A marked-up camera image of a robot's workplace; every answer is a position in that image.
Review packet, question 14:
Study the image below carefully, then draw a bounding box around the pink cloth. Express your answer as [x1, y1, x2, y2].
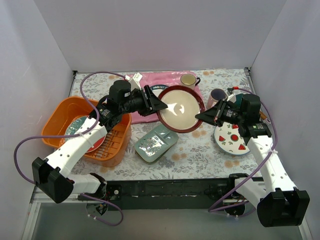
[131, 71, 197, 125]

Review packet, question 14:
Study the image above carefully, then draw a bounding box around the orange plastic bin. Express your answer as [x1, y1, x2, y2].
[42, 96, 132, 168]

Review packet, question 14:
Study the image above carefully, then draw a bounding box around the cream mug black handle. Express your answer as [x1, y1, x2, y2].
[180, 73, 201, 90]

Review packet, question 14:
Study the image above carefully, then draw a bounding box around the light green divided tray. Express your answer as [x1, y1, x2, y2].
[134, 124, 179, 165]

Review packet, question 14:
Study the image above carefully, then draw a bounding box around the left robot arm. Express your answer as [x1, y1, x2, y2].
[32, 80, 168, 204]

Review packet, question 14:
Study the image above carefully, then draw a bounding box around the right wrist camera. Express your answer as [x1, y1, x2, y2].
[226, 86, 239, 103]

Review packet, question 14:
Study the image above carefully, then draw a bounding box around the aluminium frame rail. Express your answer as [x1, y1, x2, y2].
[244, 66, 286, 181]

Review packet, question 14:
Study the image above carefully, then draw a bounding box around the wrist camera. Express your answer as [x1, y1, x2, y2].
[226, 86, 239, 103]
[124, 72, 143, 91]

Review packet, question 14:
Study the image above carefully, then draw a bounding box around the red and teal floral plate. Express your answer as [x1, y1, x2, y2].
[65, 115, 106, 154]

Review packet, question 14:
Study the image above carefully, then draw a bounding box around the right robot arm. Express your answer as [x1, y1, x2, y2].
[195, 94, 310, 227]

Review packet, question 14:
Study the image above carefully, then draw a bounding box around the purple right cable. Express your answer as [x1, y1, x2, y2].
[208, 87, 278, 213]

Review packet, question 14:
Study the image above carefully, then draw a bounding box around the pink mug purple inside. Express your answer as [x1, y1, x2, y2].
[206, 88, 227, 109]

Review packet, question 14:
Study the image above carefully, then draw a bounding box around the wooden handled metal spatula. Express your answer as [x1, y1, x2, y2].
[259, 110, 272, 125]

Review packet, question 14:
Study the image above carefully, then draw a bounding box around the dark green mug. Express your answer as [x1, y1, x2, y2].
[235, 93, 244, 107]

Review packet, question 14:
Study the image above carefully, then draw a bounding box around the cream plate dark red rim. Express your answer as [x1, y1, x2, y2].
[156, 85, 205, 134]

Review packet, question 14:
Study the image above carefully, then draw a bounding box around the white watermelon plate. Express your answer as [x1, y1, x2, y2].
[213, 122, 250, 156]

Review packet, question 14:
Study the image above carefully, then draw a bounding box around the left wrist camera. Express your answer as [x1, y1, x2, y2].
[124, 72, 143, 91]

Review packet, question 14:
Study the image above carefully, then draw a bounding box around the white plate green rim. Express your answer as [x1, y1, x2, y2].
[150, 84, 169, 91]

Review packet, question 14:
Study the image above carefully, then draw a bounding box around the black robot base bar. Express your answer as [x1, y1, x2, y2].
[106, 177, 235, 210]

